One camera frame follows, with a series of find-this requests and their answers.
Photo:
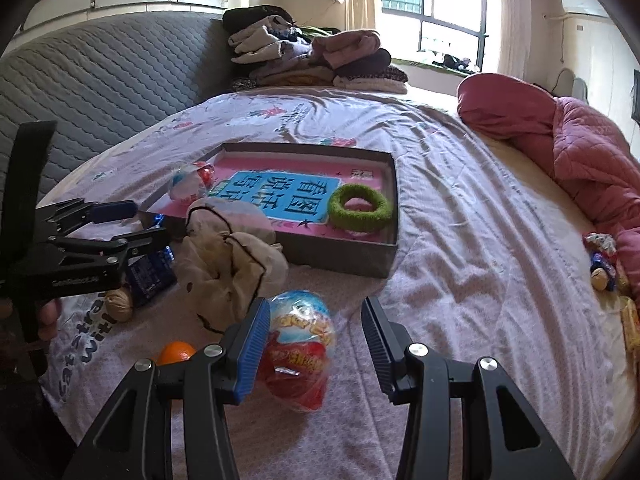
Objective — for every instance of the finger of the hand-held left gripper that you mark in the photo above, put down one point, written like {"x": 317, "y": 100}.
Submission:
{"x": 145, "y": 242}
{"x": 117, "y": 211}

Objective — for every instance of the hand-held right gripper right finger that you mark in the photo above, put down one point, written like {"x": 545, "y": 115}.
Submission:
{"x": 376, "y": 355}

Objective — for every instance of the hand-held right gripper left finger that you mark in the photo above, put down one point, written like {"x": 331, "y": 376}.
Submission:
{"x": 252, "y": 355}

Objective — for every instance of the blue snack packet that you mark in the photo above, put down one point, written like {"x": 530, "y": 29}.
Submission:
{"x": 150, "y": 280}

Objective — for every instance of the large toy egg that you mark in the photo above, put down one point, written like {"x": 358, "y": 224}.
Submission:
{"x": 302, "y": 340}

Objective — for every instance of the walnut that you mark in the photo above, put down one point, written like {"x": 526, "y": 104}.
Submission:
{"x": 120, "y": 306}

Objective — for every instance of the small toy egg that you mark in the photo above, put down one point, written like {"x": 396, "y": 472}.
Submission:
{"x": 187, "y": 185}

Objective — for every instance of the orange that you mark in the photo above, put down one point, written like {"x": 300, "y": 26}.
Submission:
{"x": 176, "y": 352}

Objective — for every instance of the grey cardboard box pink inside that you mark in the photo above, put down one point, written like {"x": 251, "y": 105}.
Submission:
{"x": 300, "y": 255}

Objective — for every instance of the person's left hand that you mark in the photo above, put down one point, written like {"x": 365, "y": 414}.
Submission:
{"x": 49, "y": 317}

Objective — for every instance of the printed pink bedsheet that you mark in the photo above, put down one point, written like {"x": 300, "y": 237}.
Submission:
{"x": 475, "y": 270}

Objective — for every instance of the grey quilted headboard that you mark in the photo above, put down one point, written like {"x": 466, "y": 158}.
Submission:
{"x": 110, "y": 75}

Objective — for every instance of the heap of wrapped snacks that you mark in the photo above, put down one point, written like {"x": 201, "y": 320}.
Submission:
{"x": 602, "y": 265}

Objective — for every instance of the pile of folded clothes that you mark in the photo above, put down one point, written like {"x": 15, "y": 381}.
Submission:
{"x": 310, "y": 55}

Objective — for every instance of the pink quilt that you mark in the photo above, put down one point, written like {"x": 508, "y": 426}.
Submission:
{"x": 575, "y": 145}

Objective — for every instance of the window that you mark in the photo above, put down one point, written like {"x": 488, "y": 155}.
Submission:
{"x": 450, "y": 0}

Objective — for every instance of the white air conditioner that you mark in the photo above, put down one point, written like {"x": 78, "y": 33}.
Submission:
{"x": 585, "y": 4}

